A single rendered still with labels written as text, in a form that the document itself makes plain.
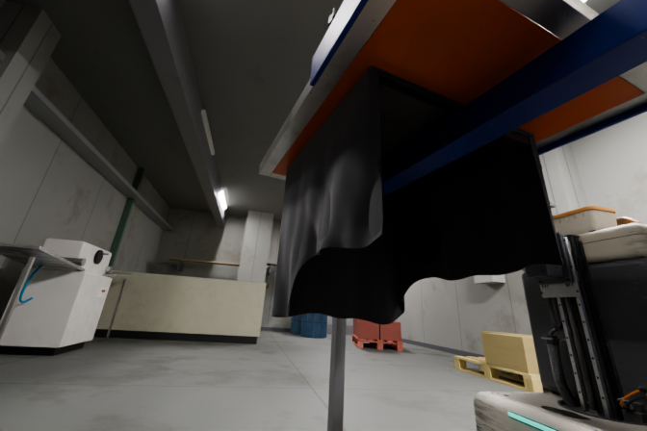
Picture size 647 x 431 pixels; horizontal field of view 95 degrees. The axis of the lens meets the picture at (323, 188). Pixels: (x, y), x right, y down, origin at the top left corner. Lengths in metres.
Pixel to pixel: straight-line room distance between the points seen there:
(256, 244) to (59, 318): 4.96
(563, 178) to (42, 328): 5.71
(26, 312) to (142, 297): 1.85
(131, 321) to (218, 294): 1.25
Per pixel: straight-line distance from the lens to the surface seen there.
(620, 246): 1.55
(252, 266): 8.00
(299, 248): 0.71
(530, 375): 3.60
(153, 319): 5.59
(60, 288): 4.07
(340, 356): 1.21
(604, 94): 0.78
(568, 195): 4.41
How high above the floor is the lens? 0.54
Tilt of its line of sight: 23 degrees up
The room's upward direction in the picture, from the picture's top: 4 degrees clockwise
